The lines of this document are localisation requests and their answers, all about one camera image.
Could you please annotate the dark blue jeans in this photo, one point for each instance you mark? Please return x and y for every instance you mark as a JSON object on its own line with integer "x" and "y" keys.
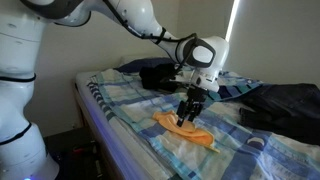
{"x": 291, "y": 110}

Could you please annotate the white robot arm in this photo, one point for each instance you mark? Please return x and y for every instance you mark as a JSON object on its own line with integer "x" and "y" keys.
{"x": 23, "y": 154}

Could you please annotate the orange towel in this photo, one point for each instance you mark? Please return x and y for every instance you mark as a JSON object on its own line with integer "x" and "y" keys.
{"x": 188, "y": 130}

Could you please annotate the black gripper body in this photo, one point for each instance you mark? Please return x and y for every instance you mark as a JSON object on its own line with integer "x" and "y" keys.
{"x": 194, "y": 103}

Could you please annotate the blue teal striped cloth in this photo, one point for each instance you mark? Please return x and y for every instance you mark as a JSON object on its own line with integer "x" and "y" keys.
{"x": 231, "y": 92}

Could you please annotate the black folded garment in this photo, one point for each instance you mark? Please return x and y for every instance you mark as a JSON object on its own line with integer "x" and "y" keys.
{"x": 156, "y": 78}

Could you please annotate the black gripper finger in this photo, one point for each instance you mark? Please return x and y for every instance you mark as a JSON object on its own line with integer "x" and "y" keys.
{"x": 192, "y": 117}
{"x": 180, "y": 120}

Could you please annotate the white mattress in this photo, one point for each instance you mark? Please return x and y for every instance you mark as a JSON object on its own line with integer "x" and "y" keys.
{"x": 125, "y": 155}

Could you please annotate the dark blue pillow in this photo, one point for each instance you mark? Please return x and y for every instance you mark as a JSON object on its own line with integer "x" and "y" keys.
{"x": 137, "y": 64}

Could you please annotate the blue plaid bed sheet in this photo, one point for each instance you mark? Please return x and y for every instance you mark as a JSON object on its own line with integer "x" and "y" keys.
{"x": 215, "y": 146}

